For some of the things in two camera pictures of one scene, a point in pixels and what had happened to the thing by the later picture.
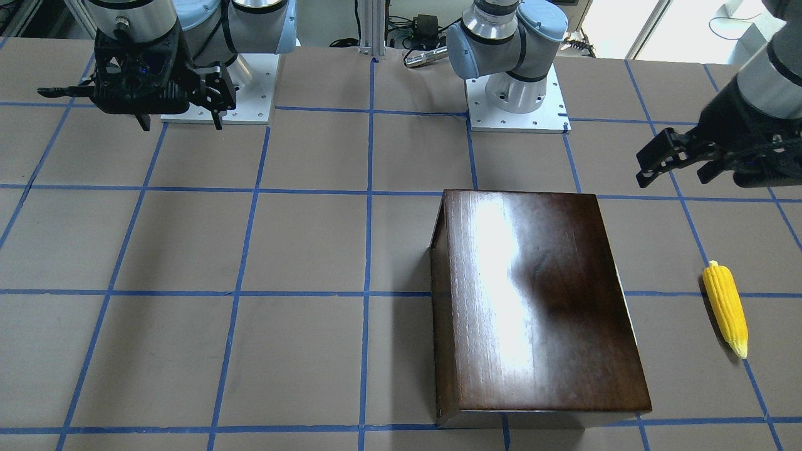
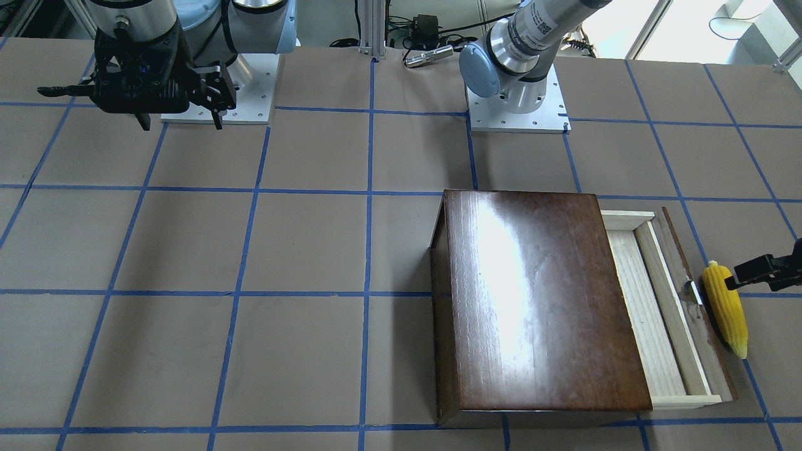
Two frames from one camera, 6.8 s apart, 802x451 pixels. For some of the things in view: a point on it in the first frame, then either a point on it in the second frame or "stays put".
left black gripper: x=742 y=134 to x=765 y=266
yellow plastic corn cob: x=724 y=293 stays put
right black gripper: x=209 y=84 stays put
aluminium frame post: x=372 y=28 stays put
